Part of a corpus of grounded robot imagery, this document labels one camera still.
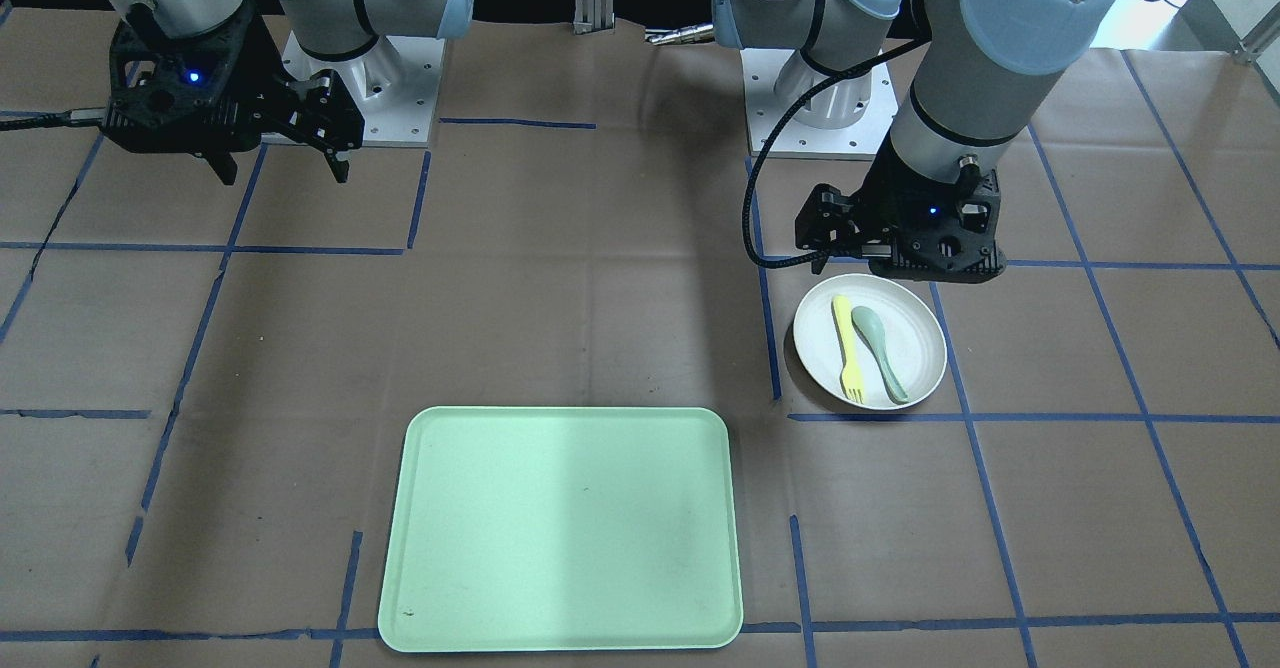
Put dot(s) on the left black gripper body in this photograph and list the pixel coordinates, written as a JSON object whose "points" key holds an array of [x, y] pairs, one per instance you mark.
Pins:
{"points": [[868, 203]]}

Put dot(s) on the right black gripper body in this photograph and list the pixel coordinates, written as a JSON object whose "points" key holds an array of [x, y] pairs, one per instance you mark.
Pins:
{"points": [[262, 80]]}

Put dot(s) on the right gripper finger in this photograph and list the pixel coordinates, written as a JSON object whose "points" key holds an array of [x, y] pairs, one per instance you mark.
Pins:
{"points": [[337, 160], [223, 164]]}

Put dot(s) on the sage green plastic spoon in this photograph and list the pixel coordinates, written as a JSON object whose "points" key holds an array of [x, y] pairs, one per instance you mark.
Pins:
{"points": [[871, 327]]}

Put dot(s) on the white round plate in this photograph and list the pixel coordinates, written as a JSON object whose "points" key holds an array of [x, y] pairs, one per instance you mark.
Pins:
{"points": [[915, 339]]}

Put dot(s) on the yellow plastic fork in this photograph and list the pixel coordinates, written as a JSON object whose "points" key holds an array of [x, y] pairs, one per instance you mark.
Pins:
{"points": [[851, 378]]}

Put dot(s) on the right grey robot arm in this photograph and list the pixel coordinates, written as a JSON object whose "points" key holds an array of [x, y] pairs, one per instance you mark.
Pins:
{"points": [[332, 31]]}

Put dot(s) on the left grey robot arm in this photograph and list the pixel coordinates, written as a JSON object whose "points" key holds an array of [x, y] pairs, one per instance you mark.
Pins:
{"points": [[987, 68]]}

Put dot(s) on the metal cylinder tool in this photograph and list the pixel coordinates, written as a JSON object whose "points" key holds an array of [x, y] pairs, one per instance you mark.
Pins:
{"points": [[689, 35]]}

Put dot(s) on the light green plastic tray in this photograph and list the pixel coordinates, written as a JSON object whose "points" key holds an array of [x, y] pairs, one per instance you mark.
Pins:
{"points": [[522, 529]]}

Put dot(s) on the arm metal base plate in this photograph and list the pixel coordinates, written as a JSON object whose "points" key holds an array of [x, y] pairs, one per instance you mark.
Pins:
{"points": [[395, 85], [847, 121]]}

